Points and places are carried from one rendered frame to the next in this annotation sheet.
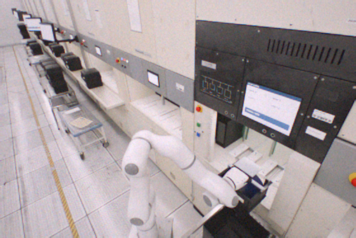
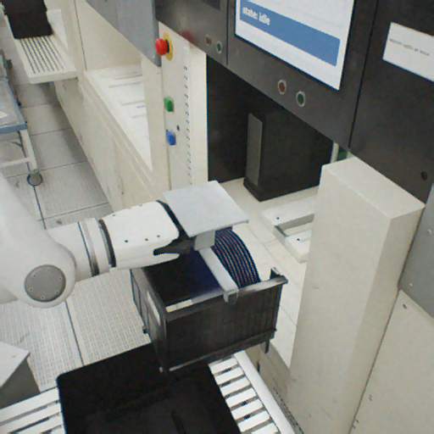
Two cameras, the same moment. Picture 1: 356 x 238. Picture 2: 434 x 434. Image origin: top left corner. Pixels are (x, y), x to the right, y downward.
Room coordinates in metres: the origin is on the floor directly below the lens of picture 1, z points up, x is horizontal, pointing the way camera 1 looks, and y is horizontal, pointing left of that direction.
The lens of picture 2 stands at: (0.21, -0.52, 1.69)
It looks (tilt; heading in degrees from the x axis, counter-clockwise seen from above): 37 degrees down; 12
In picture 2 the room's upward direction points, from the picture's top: straight up
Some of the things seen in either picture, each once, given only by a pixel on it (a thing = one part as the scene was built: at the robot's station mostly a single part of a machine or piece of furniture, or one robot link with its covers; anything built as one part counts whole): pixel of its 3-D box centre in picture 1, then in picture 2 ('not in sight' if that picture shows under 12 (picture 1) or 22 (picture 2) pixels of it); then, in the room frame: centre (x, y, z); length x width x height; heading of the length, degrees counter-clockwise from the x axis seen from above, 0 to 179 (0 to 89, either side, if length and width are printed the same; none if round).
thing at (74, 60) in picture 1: (72, 62); not in sight; (4.12, 2.18, 0.93); 0.30 x 0.28 x 0.26; 40
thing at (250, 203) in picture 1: (243, 184); (200, 278); (0.76, -0.37, 1.11); 0.24 x 0.20 x 0.32; 37
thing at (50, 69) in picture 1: (54, 72); not in sight; (3.80, 2.43, 0.85); 0.30 x 0.28 x 0.26; 36
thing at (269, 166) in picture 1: (274, 172); not in sight; (1.04, -0.73, 0.89); 0.22 x 0.21 x 0.04; 127
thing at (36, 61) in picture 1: (45, 72); not in sight; (5.15, 3.54, 0.41); 0.81 x 0.47 x 0.82; 38
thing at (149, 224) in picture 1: (144, 204); not in sight; (0.69, 0.22, 1.07); 0.19 x 0.12 x 0.24; 174
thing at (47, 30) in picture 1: (60, 34); not in sight; (3.48, 1.89, 1.59); 0.50 x 0.41 x 0.36; 127
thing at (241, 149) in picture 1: (245, 154); (309, 224); (1.25, -0.57, 0.89); 0.22 x 0.21 x 0.04; 127
